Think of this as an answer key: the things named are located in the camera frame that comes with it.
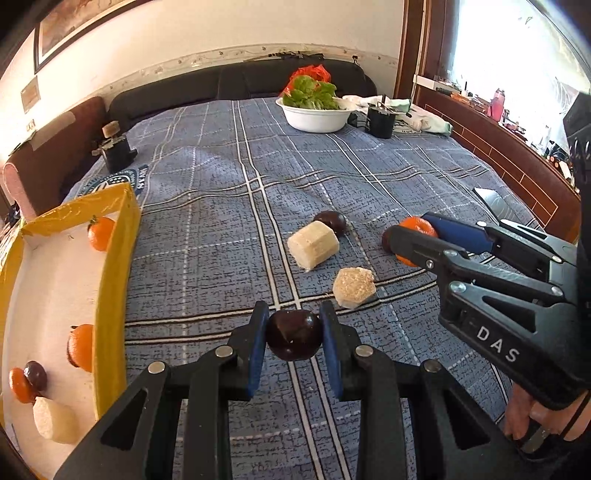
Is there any orange with green leaf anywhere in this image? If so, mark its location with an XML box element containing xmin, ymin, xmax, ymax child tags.
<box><xmin>88</xmin><ymin>215</ymin><xmax>116</xmax><ymax>252</ymax></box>

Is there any wooden window frame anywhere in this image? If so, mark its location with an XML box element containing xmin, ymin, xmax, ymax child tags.
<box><xmin>392</xmin><ymin>0</ymin><xmax>458</xmax><ymax>100</ymax></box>

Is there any brown wooden window ledge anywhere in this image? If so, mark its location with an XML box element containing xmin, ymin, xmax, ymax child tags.
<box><xmin>411</xmin><ymin>74</ymin><xmax>583</xmax><ymax>241</ymax></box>

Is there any black cylindrical canister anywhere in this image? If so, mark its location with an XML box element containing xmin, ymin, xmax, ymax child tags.
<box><xmin>365</xmin><ymin>95</ymin><xmax>398</xmax><ymax>139</ymax></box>

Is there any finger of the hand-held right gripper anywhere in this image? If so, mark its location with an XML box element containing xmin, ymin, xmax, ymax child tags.
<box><xmin>422</xmin><ymin>211</ymin><xmax>578</xmax><ymax>282</ymax></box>
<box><xmin>387</xmin><ymin>225</ymin><xmax>566</xmax><ymax>303</ymax></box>

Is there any pale sugarcane chunk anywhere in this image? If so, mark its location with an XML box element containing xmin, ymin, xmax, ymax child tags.
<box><xmin>32</xmin><ymin>396</ymin><xmax>80</xmax><ymax>445</ymax></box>
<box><xmin>287</xmin><ymin>220</ymin><xmax>341</xmax><ymax>271</ymax></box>
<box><xmin>332</xmin><ymin>266</ymin><xmax>376</xmax><ymax>310</ymax></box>

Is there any blue plaid blanket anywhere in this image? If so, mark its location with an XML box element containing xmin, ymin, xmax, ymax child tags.
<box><xmin>62</xmin><ymin>97</ymin><xmax>546</xmax><ymax>480</ymax></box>

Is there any white crumpled cloth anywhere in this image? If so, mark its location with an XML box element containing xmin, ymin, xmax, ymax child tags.
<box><xmin>342</xmin><ymin>93</ymin><xmax>454</xmax><ymax>136</ymax></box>

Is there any green lettuce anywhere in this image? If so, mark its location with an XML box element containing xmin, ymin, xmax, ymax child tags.
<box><xmin>283</xmin><ymin>76</ymin><xmax>340</xmax><ymax>112</ymax></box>

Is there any red plastic bag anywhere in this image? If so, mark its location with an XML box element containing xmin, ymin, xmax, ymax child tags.
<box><xmin>286</xmin><ymin>65</ymin><xmax>333</xmax><ymax>93</ymax></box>

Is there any yellow cardboard box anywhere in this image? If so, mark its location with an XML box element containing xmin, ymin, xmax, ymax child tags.
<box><xmin>0</xmin><ymin>182</ymin><xmax>141</xmax><ymax>467</ymax></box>

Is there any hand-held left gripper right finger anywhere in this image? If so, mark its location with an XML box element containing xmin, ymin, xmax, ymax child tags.
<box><xmin>320</xmin><ymin>300</ymin><xmax>539</xmax><ymax>480</ymax></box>

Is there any small wall plaque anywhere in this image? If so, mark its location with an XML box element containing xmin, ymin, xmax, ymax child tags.
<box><xmin>21</xmin><ymin>76</ymin><xmax>40</xmax><ymax>113</ymax></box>

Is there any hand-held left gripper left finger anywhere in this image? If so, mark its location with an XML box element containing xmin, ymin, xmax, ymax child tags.
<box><xmin>53</xmin><ymin>300</ymin><xmax>270</xmax><ymax>480</ymax></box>

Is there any framed wall picture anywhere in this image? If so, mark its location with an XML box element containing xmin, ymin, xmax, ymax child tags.
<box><xmin>34</xmin><ymin>0</ymin><xmax>158</xmax><ymax>75</ymax></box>

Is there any black device with knob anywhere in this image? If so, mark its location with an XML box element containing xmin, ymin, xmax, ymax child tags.
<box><xmin>91</xmin><ymin>121</ymin><xmax>138</xmax><ymax>174</ymax></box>

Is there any brown padded chair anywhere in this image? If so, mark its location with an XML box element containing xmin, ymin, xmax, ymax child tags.
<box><xmin>0</xmin><ymin>95</ymin><xmax>109</xmax><ymax>222</ymax></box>

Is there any white bowl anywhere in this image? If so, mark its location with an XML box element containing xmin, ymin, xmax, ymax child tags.
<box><xmin>276</xmin><ymin>95</ymin><xmax>352</xmax><ymax>133</ymax></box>

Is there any black padded headboard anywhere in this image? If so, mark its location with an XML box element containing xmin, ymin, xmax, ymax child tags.
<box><xmin>108</xmin><ymin>59</ymin><xmax>377</xmax><ymax>125</ymax></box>

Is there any small orange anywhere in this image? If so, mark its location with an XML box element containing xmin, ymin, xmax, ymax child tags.
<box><xmin>394</xmin><ymin>216</ymin><xmax>438</xmax><ymax>268</ymax></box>
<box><xmin>9</xmin><ymin>367</ymin><xmax>38</xmax><ymax>404</ymax></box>
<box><xmin>69</xmin><ymin>324</ymin><xmax>95</xmax><ymax>374</ymax></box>

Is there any person's right hand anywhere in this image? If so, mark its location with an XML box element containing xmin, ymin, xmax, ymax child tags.
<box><xmin>503</xmin><ymin>383</ymin><xmax>591</xmax><ymax>455</ymax></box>

